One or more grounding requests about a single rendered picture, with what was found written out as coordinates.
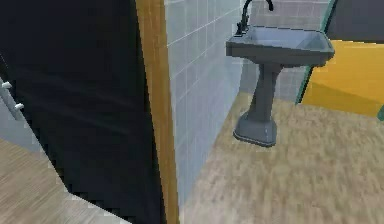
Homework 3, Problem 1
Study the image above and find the white door handle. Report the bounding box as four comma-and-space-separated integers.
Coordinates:
0, 79, 26, 122

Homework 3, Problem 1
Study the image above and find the grey pedestal sink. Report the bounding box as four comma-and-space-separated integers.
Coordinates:
225, 24, 336, 148

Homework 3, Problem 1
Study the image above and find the black curved faucet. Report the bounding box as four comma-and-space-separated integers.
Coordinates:
235, 0, 275, 37

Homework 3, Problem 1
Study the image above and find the black room door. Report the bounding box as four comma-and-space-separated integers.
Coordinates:
0, 0, 181, 224

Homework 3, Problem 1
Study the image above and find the yellow cabinet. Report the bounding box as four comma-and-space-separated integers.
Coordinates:
300, 39, 384, 118

